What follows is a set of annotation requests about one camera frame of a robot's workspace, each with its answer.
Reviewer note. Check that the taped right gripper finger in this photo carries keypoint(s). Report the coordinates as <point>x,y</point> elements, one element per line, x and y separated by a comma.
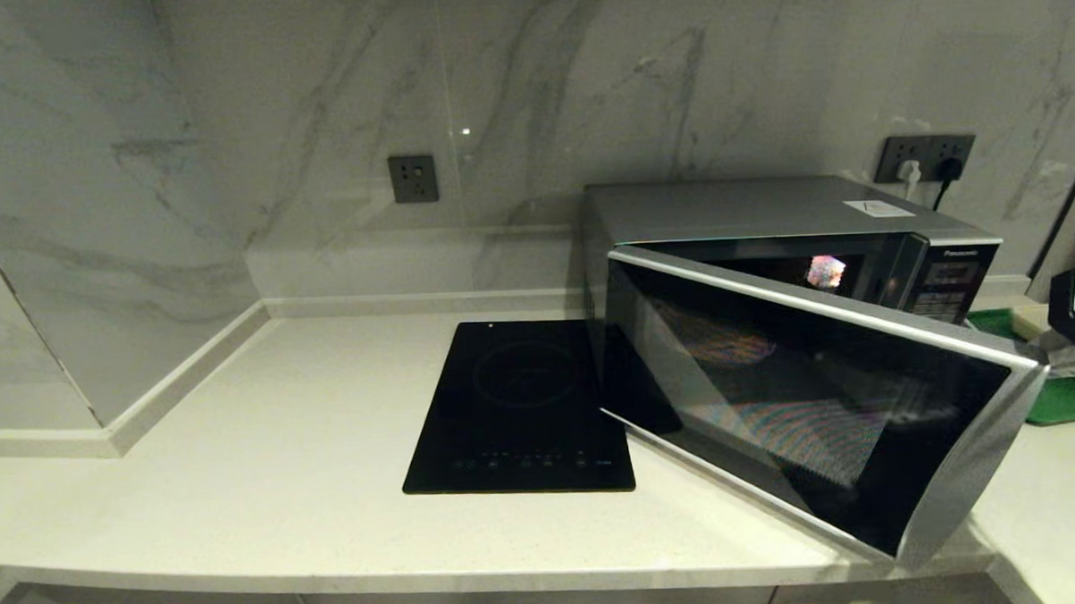
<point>1058,355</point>

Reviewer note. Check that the microwave door with dark glass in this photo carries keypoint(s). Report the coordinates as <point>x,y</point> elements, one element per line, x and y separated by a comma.
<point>864,434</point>

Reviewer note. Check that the lilac round plate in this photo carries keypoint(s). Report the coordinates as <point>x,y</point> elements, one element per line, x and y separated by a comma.
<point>727,340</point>

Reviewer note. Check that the white paper sheet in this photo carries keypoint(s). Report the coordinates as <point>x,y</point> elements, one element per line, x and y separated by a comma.
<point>878,209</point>

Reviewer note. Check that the cream rectangular box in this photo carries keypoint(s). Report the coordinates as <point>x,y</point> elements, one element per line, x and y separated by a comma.
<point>1032,320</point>

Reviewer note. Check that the green plastic tray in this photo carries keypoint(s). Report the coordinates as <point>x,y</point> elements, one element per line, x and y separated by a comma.
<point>1068,400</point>

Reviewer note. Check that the white power plug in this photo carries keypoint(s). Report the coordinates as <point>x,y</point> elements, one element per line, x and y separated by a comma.
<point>909,174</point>

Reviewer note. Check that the black induction cooktop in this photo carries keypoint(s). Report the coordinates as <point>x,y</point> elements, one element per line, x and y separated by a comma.
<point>505,410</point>

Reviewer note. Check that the dark tall frame edge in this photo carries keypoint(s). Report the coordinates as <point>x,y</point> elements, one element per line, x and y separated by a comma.
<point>1066,199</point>

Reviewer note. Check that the grey double wall socket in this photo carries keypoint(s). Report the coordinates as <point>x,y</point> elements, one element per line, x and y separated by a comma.
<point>930,150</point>

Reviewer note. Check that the grey single wall socket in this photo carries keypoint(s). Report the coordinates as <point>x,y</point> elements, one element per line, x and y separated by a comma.
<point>412,178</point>

